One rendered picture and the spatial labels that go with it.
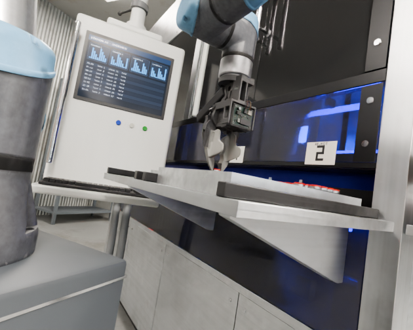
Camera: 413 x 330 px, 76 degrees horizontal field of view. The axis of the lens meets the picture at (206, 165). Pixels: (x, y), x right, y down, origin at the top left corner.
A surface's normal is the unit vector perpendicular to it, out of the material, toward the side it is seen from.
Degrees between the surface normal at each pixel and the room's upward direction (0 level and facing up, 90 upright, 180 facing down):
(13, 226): 72
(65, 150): 90
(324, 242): 90
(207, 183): 90
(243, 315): 90
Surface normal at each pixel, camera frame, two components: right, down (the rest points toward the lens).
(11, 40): 0.82, 0.04
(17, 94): 0.92, 0.12
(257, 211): 0.54, 0.02
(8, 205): 0.97, -0.17
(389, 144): -0.83, -0.18
